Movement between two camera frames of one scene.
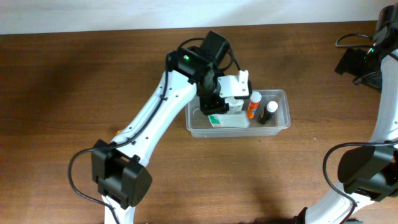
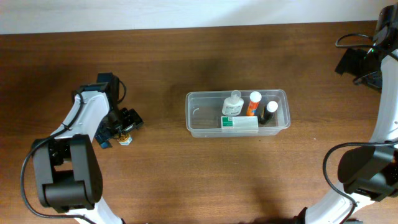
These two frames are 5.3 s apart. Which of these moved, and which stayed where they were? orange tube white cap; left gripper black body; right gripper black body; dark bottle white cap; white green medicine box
Moved: left gripper black body; white green medicine box
Stayed: orange tube white cap; dark bottle white cap; right gripper black body
